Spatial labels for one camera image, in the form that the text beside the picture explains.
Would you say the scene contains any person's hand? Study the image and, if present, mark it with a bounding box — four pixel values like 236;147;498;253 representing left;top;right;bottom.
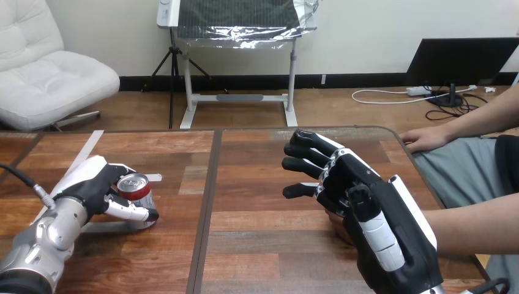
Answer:
398;125;452;154
325;209;355;246

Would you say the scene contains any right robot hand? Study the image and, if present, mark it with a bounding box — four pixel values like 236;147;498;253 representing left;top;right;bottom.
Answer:
281;129;445;294

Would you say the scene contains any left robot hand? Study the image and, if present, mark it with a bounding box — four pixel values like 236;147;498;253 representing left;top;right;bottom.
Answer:
50;155;160;224

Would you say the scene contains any red and white drink can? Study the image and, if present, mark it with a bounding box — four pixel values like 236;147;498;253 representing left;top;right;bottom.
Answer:
116;173;157;213

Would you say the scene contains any person's forearm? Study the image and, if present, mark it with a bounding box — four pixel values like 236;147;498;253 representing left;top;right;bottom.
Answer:
422;192;519;257
441;84;519;141

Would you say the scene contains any person's body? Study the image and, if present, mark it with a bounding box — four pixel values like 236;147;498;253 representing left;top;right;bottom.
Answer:
411;134;519;294

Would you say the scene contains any dark screen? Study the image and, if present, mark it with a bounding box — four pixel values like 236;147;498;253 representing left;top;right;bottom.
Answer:
405;37;519;109

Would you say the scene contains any white cushioned chair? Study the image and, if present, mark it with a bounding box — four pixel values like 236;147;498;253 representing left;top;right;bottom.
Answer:
0;0;121;132

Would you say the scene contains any black tripod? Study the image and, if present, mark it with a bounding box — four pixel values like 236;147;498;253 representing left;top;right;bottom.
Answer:
151;27;212;130

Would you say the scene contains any white desk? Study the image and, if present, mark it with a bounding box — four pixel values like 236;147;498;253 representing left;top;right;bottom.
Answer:
157;0;299;130

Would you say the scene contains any foil sheet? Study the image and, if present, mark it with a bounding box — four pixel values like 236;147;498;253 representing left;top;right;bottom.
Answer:
176;0;322;51

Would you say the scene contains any tangle of cables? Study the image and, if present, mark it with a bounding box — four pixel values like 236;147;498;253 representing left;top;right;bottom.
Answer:
351;83;498;122

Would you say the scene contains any black cable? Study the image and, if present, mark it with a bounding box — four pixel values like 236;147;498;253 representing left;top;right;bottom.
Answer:
472;277;511;294
0;163;56;210

